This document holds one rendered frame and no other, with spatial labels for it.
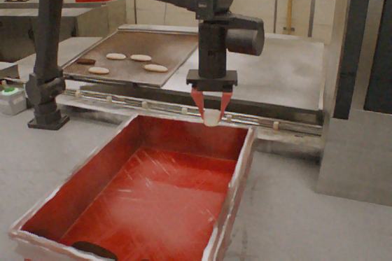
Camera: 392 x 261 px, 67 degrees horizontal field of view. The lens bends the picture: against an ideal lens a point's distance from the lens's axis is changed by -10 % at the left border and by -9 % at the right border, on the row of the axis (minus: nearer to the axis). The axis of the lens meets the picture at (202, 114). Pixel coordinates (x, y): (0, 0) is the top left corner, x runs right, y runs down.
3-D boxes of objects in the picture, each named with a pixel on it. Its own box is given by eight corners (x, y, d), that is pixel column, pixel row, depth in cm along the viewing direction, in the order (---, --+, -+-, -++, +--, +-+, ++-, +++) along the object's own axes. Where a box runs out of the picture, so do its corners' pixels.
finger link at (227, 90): (231, 126, 67) (233, 82, 63) (197, 124, 68) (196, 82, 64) (231, 112, 74) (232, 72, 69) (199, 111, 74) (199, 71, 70)
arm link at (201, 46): (206, 15, 65) (192, 19, 60) (237, 18, 62) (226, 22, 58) (206, 48, 68) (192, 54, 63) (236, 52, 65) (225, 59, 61)
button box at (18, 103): (1, 121, 110) (-6, 93, 106) (18, 113, 117) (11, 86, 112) (16, 124, 108) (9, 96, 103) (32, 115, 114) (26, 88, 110)
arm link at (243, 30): (215, -13, 64) (194, -11, 57) (269, -11, 59) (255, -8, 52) (214, 43, 69) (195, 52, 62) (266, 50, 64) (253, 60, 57)
